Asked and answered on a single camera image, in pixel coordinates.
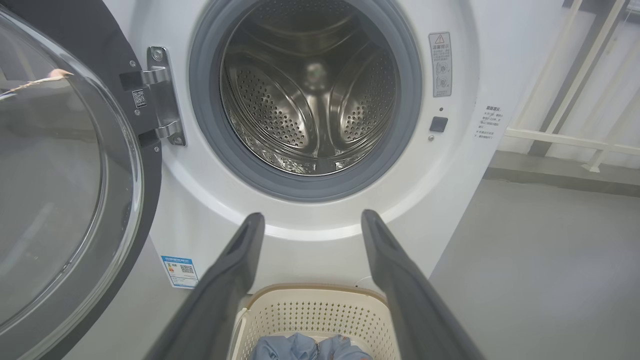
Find perforated steel washer drum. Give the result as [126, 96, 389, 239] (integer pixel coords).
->
[220, 0, 401, 177]

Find blue garment small orange prints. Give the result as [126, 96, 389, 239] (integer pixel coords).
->
[250, 332, 319, 360]

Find blue energy label sticker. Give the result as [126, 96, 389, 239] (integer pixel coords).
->
[161, 255, 200, 289]

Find grey rubber door gasket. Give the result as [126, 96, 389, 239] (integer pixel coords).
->
[189, 0, 423, 202]

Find small black text sticker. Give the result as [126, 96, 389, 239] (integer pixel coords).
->
[475, 105, 502, 141]

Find dark grey window frame post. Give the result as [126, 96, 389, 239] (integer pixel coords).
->
[527, 0, 632, 157]

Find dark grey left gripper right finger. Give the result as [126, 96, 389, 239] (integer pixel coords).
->
[361, 209, 486, 360]

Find white front-load washing machine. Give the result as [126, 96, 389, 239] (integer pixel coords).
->
[62, 0, 568, 360]

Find cream perforated laundry basket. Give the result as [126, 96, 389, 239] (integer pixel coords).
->
[227, 283, 402, 360]

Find white metal railing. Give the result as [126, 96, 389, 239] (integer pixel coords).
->
[505, 0, 640, 173]

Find grey warning label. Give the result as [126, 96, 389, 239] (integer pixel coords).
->
[428, 32, 453, 98]

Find silver metal door hinge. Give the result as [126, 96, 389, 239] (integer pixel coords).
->
[120, 46, 187, 147]

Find black-rimmed glass washer door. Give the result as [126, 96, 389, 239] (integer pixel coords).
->
[0, 0, 163, 360]

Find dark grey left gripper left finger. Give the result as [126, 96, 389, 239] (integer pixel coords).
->
[144, 212, 266, 360]

